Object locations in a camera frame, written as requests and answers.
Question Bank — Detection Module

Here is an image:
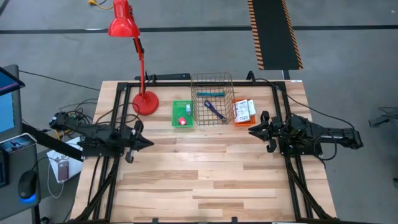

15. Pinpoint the black yellow striped floor mat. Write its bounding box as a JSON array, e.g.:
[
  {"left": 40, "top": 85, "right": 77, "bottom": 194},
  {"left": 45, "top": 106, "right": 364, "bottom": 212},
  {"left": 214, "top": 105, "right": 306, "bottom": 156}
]
[{"left": 248, "top": 0, "right": 304, "bottom": 71}]

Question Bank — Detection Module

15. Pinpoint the orange plastic basket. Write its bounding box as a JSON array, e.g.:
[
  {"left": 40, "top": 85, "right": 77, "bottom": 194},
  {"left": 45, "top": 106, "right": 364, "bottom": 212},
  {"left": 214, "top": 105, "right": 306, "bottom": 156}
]
[{"left": 231, "top": 98, "right": 257, "bottom": 127}]

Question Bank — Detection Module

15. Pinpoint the dark floor stand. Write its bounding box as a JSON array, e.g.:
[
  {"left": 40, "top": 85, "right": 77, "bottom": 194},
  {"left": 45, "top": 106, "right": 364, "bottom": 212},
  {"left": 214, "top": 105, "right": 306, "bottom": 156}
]
[{"left": 368, "top": 107, "right": 398, "bottom": 128}]

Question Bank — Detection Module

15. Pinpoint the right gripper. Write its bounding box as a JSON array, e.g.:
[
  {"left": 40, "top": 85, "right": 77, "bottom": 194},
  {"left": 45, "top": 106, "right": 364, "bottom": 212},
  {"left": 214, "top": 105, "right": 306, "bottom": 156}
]
[{"left": 248, "top": 111, "right": 293, "bottom": 153}]

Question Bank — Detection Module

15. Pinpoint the green plastic basket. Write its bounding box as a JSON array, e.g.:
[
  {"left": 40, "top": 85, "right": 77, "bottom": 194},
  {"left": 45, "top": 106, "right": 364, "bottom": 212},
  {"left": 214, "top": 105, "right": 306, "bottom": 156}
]
[{"left": 172, "top": 100, "right": 195, "bottom": 129}]

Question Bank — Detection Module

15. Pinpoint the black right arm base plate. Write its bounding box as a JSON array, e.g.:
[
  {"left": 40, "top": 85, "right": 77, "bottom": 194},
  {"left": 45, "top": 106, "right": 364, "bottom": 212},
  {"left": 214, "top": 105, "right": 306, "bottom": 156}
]
[{"left": 279, "top": 136, "right": 323, "bottom": 156}]

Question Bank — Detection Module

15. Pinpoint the black keyboard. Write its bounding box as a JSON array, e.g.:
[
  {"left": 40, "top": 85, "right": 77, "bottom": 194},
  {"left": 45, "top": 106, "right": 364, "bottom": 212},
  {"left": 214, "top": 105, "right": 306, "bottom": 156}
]
[{"left": 0, "top": 149, "right": 9, "bottom": 189}]

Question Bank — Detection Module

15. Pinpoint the gold wire basket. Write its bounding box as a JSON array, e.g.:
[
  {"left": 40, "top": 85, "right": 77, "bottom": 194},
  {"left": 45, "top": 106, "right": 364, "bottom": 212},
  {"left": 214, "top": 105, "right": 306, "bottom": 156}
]
[{"left": 190, "top": 72, "right": 236, "bottom": 126}]

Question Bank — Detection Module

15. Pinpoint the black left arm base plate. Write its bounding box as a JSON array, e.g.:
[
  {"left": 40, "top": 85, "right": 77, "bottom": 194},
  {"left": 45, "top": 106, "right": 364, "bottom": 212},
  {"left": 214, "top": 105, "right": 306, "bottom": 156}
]
[{"left": 76, "top": 136, "right": 125, "bottom": 158}]

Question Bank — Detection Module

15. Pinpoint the black aluminium table frame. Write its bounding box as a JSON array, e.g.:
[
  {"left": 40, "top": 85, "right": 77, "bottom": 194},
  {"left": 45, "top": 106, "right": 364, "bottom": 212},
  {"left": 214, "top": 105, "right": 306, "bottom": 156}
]
[{"left": 74, "top": 80, "right": 338, "bottom": 224}]

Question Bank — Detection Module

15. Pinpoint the red desk lamp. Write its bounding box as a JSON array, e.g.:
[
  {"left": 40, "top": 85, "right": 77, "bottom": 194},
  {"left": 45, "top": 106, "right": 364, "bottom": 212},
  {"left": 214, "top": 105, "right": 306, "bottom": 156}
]
[{"left": 108, "top": 0, "right": 160, "bottom": 116}]

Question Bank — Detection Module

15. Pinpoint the black diagonal support beam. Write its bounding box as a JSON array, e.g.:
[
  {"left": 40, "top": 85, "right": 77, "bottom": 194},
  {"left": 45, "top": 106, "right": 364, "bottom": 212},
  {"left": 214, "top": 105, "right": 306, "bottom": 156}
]
[{"left": 21, "top": 123, "right": 84, "bottom": 162}]

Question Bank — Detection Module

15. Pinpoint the monitor with blue screen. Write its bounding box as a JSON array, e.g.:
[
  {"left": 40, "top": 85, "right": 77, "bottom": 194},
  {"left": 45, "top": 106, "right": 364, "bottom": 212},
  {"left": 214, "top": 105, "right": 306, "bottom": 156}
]
[{"left": 0, "top": 64, "right": 25, "bottom": 141}]

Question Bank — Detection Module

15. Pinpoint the yellow extension cable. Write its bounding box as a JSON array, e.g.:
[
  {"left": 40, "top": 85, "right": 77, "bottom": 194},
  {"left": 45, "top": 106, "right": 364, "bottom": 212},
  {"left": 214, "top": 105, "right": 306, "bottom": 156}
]
[{"left": 88, "top": 0, "right": 114, "bottom": 10}]

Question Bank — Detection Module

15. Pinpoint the maroon phone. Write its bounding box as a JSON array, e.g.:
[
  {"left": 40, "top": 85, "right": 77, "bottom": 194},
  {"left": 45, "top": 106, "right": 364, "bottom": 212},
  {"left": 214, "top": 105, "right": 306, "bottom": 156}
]
[{"left": 57, "top": 160, "right": 70, "bottom": 182}]

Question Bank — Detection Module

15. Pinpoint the grey side desk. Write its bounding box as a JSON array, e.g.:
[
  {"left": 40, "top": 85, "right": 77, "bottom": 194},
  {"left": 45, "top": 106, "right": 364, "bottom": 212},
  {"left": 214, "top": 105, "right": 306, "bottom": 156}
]
[{"left": 0, "top": 133, "right": 43, "bottom": 218}]

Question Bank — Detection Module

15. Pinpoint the black computer mouse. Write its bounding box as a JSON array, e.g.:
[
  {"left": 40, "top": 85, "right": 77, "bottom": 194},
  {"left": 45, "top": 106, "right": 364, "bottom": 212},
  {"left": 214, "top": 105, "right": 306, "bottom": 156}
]
[{"left": 17, "top": 169, "right": 39, "bottom": 200}]

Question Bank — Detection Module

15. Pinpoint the black flat bracket bar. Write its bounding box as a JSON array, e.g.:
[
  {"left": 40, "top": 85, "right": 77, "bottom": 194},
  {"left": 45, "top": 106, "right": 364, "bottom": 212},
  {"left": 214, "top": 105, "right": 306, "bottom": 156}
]
[{"left": 134, "top": 73, "right": 192, "bottom": 81}]

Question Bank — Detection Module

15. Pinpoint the blue purple pen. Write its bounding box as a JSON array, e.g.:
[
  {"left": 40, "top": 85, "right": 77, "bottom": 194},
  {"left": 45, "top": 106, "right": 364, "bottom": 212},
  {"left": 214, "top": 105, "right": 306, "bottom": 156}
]
[{"left": 203, "top": 99, "right": 227, "bottom": 121}]

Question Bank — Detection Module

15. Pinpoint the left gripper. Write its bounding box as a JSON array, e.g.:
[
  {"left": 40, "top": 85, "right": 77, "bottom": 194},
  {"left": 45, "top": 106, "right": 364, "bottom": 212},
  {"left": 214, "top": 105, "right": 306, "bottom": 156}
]
[{"left": 123, "top": 121, "right": 155, "bottom": 163}]

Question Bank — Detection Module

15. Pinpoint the white paper sheet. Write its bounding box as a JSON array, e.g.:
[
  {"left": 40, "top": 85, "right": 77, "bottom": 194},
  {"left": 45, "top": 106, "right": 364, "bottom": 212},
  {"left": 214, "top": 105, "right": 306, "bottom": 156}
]
[{"left": 46, "top": 136, "right": 84, "bottom": 184}]

